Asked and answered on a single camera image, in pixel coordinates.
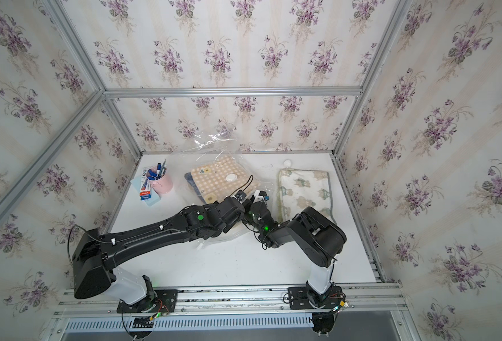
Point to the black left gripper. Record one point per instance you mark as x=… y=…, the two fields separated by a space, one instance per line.
x=229 y=226

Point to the orange checkered blanket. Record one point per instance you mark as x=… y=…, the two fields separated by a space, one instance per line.
x=210 y=179

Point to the clear plastic vacuum bag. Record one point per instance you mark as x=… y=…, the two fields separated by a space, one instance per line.
x=203 y=148

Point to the white patterned blanket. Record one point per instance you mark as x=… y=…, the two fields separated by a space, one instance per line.
x=299 y=189

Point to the light green blanket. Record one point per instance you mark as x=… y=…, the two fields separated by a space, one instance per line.
x=287 y=164

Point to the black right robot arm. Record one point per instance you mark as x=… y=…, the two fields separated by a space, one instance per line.
x=319 y=238

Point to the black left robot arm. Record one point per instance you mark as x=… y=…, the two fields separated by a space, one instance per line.
x=98 y=257

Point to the white vacuum bag valve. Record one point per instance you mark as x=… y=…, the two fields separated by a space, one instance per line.
x=231 y=177

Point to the navy blue star blanket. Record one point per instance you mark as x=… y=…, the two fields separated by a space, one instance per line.
x=191 y=182

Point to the pink pen cup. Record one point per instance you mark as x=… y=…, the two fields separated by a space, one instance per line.
x=162 y=186

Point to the light blue box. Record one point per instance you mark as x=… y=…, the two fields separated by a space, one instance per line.
x=141 y=183

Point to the blue pens in cup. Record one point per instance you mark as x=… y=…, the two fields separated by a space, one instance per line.
x=156 y=172

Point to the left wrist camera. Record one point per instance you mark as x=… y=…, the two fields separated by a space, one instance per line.
x=240 y=196

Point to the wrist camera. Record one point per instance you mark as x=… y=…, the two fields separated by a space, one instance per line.
x=240 y=196
x=260 y=196

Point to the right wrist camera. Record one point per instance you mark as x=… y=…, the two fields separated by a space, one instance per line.
x=260 y=196

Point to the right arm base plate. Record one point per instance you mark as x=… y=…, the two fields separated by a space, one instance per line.
x=304 y=297

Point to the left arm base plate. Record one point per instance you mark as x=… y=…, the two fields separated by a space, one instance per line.
x=148 y=300

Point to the aluminium frame crossbar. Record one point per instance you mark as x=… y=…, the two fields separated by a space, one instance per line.
x=232 y=92

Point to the aluminium mounting rail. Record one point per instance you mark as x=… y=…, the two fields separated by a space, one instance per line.
x=216 y=300

